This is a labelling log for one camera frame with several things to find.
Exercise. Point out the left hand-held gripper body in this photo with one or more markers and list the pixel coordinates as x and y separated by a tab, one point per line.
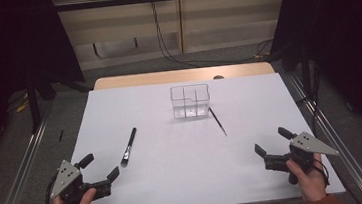
65	176

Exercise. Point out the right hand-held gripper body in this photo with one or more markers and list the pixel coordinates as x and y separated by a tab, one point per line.
302	152

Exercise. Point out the thick black makeup brush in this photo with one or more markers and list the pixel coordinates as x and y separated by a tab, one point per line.
129	145

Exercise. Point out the thin black makeup brush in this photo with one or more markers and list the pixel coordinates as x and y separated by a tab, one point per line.
217	121

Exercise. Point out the clear plastic organizer box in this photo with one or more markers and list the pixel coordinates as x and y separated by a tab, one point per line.
190	101

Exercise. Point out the person's right hand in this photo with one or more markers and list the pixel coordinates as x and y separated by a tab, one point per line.
309	183

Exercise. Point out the white table mat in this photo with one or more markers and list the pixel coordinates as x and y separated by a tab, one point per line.
182	168

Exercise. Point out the black metal stand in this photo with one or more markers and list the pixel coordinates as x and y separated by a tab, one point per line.
305	66
33	106

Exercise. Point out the round brown table grommet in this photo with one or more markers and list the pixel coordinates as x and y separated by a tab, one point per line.
218	77

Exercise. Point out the wooden table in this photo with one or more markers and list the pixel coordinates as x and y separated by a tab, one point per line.
153	78

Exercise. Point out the black curtain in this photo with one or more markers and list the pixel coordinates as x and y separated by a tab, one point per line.
3	48
346	32

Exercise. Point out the aluminium frame rail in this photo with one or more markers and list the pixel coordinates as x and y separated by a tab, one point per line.
348	153
19	184

